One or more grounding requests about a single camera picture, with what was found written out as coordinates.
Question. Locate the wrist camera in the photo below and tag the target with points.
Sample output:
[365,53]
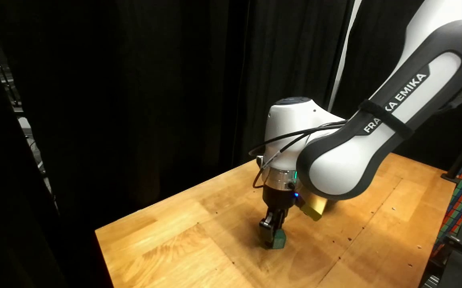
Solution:
[314,208]

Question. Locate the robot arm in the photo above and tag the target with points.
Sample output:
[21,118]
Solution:
[346,168]

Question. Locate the black equipment with orange part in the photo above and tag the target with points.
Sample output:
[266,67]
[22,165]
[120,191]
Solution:
[460,262]

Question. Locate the green block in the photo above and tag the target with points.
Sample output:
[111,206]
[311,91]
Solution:
[280,240]

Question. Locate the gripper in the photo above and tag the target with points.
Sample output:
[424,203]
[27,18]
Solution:
[275,197]

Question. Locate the black curtain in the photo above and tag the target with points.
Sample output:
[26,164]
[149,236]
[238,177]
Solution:
[142,88]

